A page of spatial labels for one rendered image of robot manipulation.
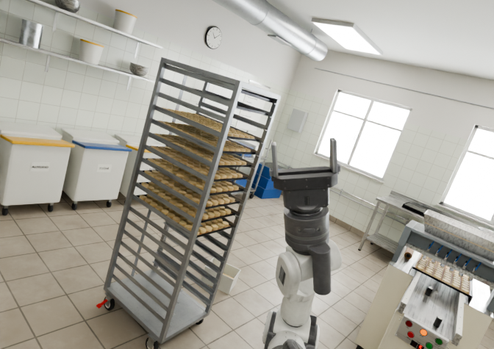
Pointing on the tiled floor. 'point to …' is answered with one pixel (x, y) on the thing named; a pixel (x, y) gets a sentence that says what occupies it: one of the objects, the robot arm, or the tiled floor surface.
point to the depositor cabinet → (473, 333)
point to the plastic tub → (230, 275)
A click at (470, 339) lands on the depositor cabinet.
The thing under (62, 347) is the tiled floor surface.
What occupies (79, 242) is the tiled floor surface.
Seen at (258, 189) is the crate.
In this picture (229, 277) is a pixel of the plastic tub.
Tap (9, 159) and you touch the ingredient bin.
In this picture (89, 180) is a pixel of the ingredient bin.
